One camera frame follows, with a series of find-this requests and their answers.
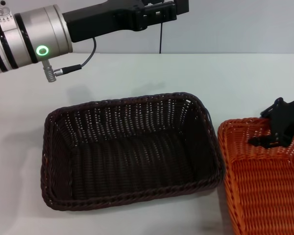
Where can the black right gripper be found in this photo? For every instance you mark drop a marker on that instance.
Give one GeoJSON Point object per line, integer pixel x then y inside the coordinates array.
{"type": "Point", "coordinates": [289, 117]}

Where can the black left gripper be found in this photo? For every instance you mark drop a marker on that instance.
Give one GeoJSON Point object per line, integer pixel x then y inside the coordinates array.
{"type": "Point", "coordinates": [100, 19]}

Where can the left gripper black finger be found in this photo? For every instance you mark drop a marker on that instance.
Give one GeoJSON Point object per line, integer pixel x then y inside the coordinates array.
{"type": "Point", "coordinates": [181, 6]}

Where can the orange wicker basket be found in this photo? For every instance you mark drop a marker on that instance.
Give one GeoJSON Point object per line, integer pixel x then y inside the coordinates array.
{"type": "Point", "coordinates": [264, 186]}

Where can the dark brown wicker basket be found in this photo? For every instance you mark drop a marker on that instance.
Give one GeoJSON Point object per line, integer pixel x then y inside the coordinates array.
{"type": "Point", "coordinates": [137, 156]}

